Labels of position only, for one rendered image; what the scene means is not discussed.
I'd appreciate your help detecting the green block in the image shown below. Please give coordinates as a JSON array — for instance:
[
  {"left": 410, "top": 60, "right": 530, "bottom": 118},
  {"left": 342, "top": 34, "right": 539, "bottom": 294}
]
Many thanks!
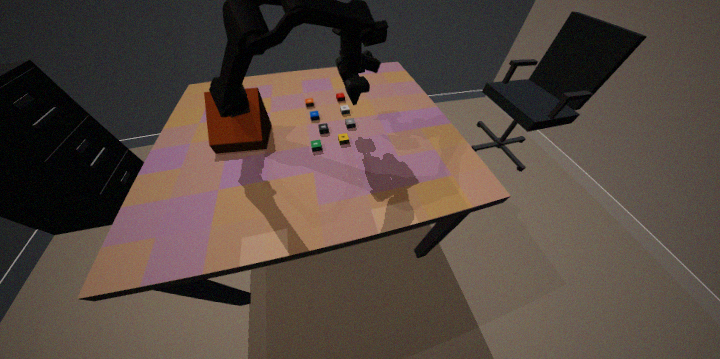
[{"left": 311, "top": 140, "right": 322, "bottom": 152}]

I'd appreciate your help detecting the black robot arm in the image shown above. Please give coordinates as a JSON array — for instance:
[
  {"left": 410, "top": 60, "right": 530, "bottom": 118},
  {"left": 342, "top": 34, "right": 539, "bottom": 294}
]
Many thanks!
[{"left": 209, "top": 0, "right": 388, "bottom": 117}]

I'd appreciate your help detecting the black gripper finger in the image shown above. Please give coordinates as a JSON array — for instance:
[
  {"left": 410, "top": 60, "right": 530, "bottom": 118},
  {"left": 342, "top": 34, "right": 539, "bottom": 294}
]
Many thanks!
[
  {"left": 348, "top": 94, "right": 360, "bottom": 105},
  {"left": 338, "top": 68, "right": 351, "bottom": 85}
]

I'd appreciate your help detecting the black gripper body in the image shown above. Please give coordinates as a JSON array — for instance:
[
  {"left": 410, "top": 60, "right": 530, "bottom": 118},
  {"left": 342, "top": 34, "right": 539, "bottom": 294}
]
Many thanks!
[{"left": 336, "top": 50, "right": 370, "bottom": 95}]

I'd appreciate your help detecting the yellow block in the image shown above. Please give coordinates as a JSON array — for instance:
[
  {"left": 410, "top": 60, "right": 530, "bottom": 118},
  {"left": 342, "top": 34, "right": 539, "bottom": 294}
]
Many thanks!
[{"left": 338, "top": 133, "right": 349, "bottom": 145}]

